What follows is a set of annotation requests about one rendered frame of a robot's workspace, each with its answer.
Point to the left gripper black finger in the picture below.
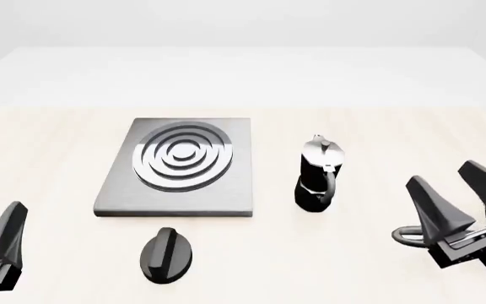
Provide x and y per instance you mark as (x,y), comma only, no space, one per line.
(9,237)

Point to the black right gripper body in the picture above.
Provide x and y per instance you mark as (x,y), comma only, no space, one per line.
(462,250)

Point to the flat black stove plate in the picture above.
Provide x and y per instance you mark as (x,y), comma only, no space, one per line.
(120,196)

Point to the black and silver moka pot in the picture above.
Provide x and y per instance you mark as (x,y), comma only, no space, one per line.
(312,177)

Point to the round black stove knob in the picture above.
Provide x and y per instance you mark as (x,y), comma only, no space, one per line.
(165,256)

